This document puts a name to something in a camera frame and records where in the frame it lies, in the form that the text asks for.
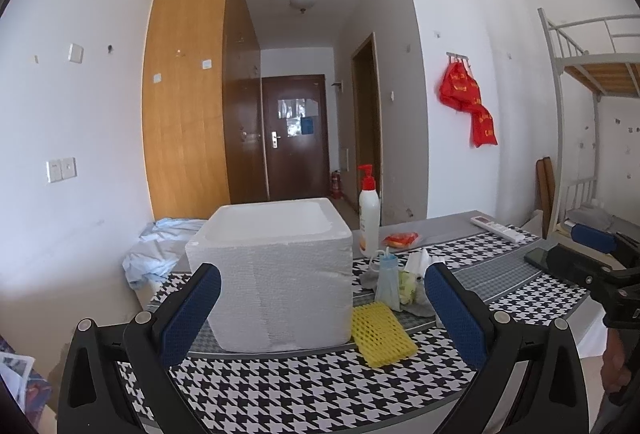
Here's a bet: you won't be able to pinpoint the green plastic bag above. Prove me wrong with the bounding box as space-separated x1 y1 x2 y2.
399 271 427 306

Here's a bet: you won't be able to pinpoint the white foam sheets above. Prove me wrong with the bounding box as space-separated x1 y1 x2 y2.
404 248 433 277

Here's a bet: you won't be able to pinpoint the yellow foam net sleeve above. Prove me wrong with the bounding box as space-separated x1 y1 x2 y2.
352 302 418 369

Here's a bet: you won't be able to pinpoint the blue face mask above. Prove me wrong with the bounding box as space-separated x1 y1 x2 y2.
375 249 400 312

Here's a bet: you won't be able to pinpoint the grey sock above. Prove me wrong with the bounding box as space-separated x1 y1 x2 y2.
359 263 435 318

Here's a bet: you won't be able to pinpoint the person's right hand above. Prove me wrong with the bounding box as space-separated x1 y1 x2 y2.
600 329 631 393

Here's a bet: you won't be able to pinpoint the black smartphone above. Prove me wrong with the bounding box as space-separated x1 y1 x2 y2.
524 248 549 273

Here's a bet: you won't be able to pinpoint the light blue crumpled sheet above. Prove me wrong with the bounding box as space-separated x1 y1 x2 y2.
122 217 205 290

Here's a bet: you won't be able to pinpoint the wooden sticks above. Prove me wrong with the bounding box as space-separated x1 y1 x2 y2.
536 157 555 238

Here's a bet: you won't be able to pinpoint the white remote control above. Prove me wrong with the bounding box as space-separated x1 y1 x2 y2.
471 215 526 243

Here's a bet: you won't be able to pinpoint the red snack packet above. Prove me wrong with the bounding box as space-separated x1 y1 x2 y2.
384 232 420 249

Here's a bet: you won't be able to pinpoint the white styrofoam box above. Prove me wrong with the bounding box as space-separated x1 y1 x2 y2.
186 198 354 353

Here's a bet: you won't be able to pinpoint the houndstooth table cloth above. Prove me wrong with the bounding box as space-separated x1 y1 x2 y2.
169 232 600 433

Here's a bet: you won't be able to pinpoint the white pump lotion bottle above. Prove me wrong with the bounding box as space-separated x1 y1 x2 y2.
358 165 381 259

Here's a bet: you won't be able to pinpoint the metal bunk bed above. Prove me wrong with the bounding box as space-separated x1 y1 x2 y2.
538 9 639 232

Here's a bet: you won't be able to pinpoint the red fire extinguisher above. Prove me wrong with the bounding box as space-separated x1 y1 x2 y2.
331 170 343 199

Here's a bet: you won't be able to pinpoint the red cloth bags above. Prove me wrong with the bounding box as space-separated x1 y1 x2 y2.
438 60 498 148

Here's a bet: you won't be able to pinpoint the wooden wardrobe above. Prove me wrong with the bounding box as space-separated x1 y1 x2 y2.
142 0 268 219

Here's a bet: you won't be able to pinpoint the dark brown entrance door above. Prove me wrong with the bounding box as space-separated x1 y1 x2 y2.
262 75 330 200

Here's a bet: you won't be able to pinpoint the ceiling lamp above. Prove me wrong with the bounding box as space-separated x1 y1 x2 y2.
288 0 317 14

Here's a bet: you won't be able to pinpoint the white wall socket pair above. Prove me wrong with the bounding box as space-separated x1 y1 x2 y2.
46 157 77 183

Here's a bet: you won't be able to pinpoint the side doorway frame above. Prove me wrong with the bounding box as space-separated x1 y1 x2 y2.
352 34 383 197

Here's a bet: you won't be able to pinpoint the white wall switch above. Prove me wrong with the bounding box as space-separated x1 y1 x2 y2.
67 43 84 64

